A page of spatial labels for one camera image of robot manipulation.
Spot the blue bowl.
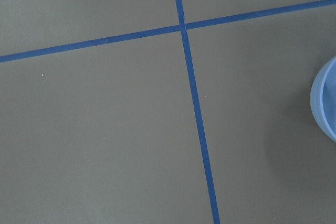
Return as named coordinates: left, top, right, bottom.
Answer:
left=310, top=57, right=335, bottom=142

